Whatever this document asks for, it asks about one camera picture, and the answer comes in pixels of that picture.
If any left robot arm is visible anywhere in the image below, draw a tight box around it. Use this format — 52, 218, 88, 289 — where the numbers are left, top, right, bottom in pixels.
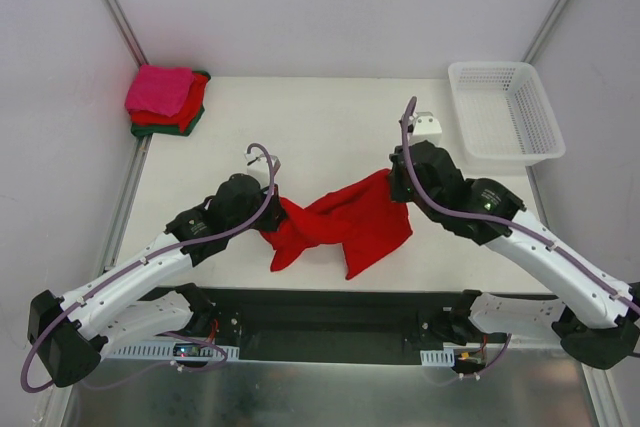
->
20, 174, 279, 393

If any folded pink t shirt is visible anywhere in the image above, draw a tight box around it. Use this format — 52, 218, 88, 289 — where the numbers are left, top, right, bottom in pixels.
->
124, 64, 194, 117

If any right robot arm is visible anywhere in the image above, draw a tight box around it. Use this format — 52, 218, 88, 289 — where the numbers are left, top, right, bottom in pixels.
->
388, 141, 639, 370

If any right grey cable duct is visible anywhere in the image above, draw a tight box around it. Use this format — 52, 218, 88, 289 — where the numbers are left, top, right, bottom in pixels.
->
420, 348, 455, 368

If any red t shirt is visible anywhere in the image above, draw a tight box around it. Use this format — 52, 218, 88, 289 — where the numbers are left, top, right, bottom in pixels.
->
130, 71, 210, 133
260, 169, 413, 280

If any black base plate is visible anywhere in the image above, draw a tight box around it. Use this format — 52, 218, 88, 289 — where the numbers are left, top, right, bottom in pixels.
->
152, 284, 508, 363

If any folded red t shirt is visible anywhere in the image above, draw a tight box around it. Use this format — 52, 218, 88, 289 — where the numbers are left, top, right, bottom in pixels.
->
130, 71, 210, 133

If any left grey cable duct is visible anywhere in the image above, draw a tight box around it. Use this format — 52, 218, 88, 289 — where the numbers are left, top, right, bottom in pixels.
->
109, 341, 240, 362

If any grey cable duct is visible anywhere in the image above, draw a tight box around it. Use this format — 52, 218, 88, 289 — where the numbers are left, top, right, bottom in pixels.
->
420, 348, 455, 368
109, 341, 240, 362

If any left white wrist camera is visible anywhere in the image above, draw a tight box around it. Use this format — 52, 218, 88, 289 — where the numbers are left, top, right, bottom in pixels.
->
245, 153, 281, 189

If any folded green t shirt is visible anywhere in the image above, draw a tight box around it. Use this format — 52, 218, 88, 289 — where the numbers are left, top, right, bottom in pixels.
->
130, 67, 212, 138

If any white plastic basket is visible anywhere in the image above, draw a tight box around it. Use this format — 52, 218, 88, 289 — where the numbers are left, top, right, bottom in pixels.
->
448, 61, 566, 170

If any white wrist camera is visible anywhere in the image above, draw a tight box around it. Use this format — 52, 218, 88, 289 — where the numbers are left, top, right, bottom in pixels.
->
408, 112, 443, 147
245, 153, 281, 189

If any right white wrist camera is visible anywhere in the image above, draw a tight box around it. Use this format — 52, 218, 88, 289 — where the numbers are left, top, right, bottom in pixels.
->
408, 112, 443, 147

